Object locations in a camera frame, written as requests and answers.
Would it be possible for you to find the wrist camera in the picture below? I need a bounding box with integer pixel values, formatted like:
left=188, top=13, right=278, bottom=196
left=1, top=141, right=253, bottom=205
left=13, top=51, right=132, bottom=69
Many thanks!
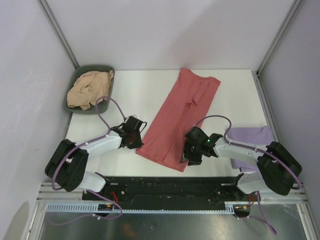
left=184, top=126, right=209, bottom=146
left=121, top=115, right=148, bottom=134

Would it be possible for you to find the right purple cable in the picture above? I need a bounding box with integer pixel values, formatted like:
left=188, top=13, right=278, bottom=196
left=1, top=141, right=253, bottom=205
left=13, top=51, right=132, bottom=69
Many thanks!
left=193, top=114, right=303, bottom=236

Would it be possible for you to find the dark green plastic bin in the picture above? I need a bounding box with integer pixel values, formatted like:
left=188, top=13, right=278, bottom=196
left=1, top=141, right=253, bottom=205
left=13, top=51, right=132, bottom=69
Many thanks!
left=63, top=64, right=115, bottom=115

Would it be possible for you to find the purple cable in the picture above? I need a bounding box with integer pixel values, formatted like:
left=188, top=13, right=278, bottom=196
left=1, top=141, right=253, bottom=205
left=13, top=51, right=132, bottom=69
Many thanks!
left=46, top=96, right=129, bottom=227
left=193, top=114, right=303, bottom=236

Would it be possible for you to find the beige t shirt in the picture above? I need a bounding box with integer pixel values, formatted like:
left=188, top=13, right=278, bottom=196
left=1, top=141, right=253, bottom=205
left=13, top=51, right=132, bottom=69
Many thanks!
left=66, top=70, right=114, bottom=111

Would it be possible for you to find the pink t shirt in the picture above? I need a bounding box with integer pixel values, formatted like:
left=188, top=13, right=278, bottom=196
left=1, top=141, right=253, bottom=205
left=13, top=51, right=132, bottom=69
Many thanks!
left=136, top=68, right=221, bottom=172

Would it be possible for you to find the grey slotted cable duct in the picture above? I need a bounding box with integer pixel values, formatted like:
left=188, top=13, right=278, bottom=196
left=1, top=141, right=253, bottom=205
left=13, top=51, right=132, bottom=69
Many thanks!
left=45, top=202, right=249, bottom=215

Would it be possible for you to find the right aluminium frame post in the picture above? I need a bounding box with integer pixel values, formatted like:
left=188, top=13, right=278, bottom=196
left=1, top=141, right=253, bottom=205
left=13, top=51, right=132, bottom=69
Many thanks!
left=256, top=0, right=307, bottom=76

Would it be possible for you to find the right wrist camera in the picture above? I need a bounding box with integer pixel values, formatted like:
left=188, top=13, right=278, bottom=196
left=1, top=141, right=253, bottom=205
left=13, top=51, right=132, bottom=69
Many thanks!
left=184, top=126, right=209, bottom=146

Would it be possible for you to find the left aluminium frame post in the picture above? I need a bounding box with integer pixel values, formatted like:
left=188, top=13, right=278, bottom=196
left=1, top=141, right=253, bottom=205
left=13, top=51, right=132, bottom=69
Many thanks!
left=37, top=0, right=80, bottom=69

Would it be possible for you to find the aluminium frame post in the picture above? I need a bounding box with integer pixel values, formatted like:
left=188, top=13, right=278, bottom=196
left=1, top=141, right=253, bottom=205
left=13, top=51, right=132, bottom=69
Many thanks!
left=256, top=0, right=307, bottom=76
left=37, top=0, right=80, bottom=69

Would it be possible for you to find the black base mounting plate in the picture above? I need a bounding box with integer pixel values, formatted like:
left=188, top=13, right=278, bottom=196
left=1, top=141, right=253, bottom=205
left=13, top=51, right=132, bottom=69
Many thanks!
left=82, top=175, right=261, bottom=211

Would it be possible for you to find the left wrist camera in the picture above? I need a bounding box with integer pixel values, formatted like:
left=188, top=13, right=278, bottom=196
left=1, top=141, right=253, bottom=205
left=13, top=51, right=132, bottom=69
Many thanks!
left=121, top=115, right=148, bottom=134

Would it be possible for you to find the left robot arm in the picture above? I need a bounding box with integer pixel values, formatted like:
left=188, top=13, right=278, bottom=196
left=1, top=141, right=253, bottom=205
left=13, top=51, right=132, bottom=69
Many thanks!
left=44, top=126, right=143, bottom=200

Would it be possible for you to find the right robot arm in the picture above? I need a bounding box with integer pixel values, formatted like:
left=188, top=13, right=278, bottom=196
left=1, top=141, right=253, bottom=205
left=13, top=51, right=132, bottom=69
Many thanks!
left=181, top=132, right=302, bottom=201

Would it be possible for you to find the lilac folded t shirt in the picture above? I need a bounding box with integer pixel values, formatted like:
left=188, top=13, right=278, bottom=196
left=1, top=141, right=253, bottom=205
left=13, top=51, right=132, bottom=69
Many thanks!
left=227, top=125, right=274, bottom=173

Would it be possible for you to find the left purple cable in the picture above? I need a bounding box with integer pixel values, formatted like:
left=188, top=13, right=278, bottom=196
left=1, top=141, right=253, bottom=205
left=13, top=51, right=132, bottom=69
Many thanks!
left=46, top=96, right=129, bottom=227

